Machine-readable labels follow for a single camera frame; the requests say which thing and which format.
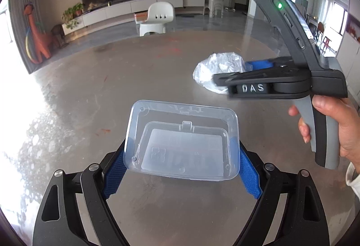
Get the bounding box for stacked white stools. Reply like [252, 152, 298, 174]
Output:
[202, 0, 224, 18]

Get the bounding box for orange dinosaur toy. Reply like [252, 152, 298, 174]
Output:
[24, 2, 60, 64]

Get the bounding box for clear plastic container lid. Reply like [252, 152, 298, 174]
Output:
[123, 100, 240, 181]

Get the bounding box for person's right hand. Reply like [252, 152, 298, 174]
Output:
[312, 95, 359, 173]

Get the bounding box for long white tv cabinet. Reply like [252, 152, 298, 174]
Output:
[62, 0, 205, 38]

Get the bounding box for dining table with chairs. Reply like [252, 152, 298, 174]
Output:
[306, 14, 337, 57]

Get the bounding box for white plastic chair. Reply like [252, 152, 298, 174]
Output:
[139, 1, 175, 37]

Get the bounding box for clear plastic bag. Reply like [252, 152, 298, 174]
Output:
[193, 52, 253, 94]

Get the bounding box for potted green plant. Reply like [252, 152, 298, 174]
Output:
[62, 2, 84, 30]

